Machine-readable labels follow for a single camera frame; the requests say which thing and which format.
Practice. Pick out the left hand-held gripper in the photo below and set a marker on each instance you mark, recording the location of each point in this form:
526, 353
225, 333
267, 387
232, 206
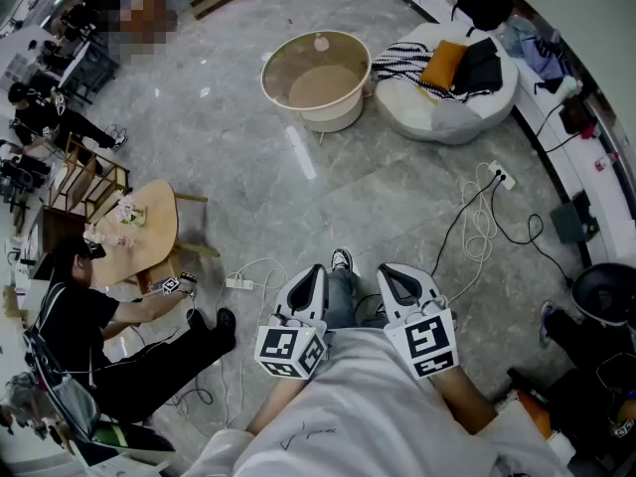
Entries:
278, 346

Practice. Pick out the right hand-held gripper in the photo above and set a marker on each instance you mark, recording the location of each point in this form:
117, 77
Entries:
427, 341

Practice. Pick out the white round plastic bottle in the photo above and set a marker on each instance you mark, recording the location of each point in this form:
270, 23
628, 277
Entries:
321, 43

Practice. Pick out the person's right forearm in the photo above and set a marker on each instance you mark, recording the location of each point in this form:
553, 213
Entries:
467, 400

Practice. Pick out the person's left forearm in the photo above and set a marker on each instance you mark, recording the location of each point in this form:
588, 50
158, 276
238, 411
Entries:
273, 405

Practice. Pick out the round glass coffee table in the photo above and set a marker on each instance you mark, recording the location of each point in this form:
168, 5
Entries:
288, 67

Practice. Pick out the person's blue jeans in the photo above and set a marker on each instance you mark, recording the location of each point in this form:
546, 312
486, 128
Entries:
343, 296

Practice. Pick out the person's patterned sneaker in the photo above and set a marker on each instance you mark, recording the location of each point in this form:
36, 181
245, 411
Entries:
342, 260

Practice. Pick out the white power strip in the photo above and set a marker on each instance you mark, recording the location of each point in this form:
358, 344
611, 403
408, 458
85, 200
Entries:
503, 174
239, 282

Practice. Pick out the person's white shirt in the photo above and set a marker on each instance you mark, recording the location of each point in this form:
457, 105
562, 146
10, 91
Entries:
372, 415

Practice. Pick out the wooden side table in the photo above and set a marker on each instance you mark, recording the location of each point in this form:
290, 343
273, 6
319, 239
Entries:
154, 236

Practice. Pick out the white beanbag sofa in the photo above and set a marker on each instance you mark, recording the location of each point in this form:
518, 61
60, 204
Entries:
447, 122

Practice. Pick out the black box device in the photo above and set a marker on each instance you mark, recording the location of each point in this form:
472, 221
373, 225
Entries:
571, 219

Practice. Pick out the pink flower vase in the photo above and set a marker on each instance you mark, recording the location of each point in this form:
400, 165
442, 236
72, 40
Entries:
131, 214

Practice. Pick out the black round chair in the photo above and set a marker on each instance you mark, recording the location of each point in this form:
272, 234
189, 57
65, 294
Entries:
603, 293

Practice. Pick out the black white striped blanket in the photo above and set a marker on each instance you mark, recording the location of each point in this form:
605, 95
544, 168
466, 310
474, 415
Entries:
397, 62

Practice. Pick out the orange cushion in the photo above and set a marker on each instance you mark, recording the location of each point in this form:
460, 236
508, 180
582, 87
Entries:
442, 65

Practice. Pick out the black cushion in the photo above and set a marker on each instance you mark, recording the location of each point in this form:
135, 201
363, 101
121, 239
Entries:
479, 70

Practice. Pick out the wooden shelf rack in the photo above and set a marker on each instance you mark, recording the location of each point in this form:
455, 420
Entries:
89, 182

